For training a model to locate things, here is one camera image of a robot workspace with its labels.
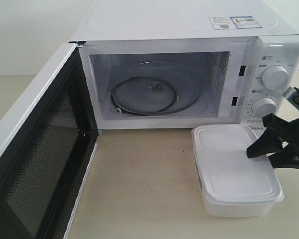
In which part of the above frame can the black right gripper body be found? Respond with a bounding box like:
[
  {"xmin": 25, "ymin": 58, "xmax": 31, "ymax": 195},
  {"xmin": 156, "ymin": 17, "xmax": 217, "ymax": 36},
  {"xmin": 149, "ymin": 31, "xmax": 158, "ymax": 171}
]
[{"xmin": 265, "ymin": 125, "xmax": 299, "ymax": 169}]

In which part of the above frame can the white plastic lidded container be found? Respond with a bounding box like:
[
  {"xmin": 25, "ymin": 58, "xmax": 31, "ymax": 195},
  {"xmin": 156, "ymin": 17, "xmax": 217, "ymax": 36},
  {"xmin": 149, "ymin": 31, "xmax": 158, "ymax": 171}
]
[{"xmin": 191, "ymin": 124, "xmax": 284, "ymax": 218}]

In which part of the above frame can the white microwave door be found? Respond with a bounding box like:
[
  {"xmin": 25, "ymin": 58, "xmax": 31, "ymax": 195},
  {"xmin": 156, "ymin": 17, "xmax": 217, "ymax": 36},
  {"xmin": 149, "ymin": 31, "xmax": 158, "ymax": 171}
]
[{"xmin": 0, "ymin": 42, "xmax": 98, "ymax": 239}]

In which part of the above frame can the white microwave oven body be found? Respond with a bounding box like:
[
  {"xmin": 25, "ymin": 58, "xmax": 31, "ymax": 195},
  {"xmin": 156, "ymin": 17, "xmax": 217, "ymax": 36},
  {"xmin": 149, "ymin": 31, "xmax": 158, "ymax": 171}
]
[{"xmin": 70, "ymin": 0, "xmax": 299, "ymax": 135}]

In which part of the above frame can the lower white control knob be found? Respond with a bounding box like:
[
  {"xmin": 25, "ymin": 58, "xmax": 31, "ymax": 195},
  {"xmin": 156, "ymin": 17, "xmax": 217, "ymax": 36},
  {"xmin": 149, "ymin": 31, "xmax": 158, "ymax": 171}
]
[{"xmin": 251, "ymin": 98, "xmax": 277, "ymax": 119}]

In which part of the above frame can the white control knob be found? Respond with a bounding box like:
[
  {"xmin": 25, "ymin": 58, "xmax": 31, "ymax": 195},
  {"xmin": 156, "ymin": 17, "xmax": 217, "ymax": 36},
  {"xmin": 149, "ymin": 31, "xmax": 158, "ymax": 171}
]
[
  {"xmin": 251, "ymin": 98, "xmax": 277, "ymax": 119},
  {"xmin": 261, "ymin": 65, "xmax": 290, "ymax": 90}
]

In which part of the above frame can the upper white control knob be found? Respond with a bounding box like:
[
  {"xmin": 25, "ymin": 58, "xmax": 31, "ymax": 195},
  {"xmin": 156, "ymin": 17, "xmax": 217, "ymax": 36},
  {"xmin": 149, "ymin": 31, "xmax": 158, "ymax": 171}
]
[{"xmin": 261, "ymin": 65, "xmax": 290, "ymax": 90}]

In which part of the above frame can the blue white label sticker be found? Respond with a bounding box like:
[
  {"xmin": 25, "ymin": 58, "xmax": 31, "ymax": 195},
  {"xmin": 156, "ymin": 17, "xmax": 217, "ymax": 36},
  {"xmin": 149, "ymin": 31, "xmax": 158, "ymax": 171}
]
[{"xmin": 209, "ymin": 16, "xmax": 262, "ymax": 30}]

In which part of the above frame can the glass turntable plate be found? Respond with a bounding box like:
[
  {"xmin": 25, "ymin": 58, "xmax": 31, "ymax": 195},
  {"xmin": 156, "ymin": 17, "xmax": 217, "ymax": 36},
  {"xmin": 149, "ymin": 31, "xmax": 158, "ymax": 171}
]
[{"xmin": 111, "ymin": 61, "xmax": 203, "ymax": 117}]

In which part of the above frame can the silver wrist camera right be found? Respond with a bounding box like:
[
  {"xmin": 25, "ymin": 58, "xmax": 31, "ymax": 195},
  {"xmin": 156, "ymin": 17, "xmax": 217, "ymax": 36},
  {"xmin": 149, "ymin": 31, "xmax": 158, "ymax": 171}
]
[{"xmin": 283, "ymin": 87, "xmax": 299, "ymax": 111}]

